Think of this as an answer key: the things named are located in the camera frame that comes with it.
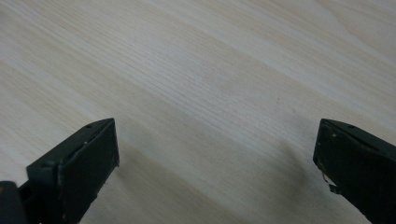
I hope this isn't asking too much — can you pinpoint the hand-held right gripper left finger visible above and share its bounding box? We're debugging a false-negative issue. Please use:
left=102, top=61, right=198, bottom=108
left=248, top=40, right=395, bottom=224
left=18, top=118, right=120, bottom=224

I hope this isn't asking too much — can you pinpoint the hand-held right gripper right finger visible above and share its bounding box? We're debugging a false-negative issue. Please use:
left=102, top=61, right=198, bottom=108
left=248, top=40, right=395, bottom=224
left=312, top=118, right=396, bottom=224

